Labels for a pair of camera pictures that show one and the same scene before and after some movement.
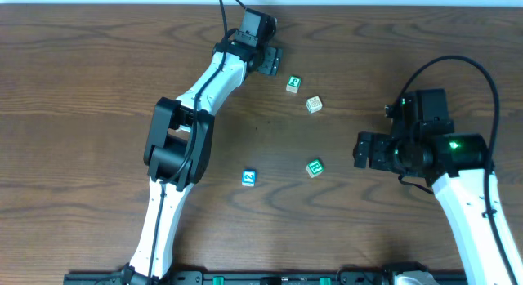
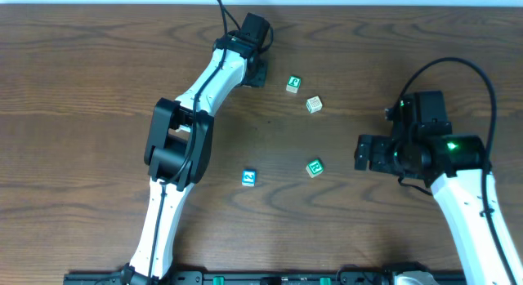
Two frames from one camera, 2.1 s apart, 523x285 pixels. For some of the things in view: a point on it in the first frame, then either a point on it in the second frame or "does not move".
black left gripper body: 270,60 -> 258,74
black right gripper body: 368,150 does not move
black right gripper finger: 365,141 does not move
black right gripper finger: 359,157 does not move
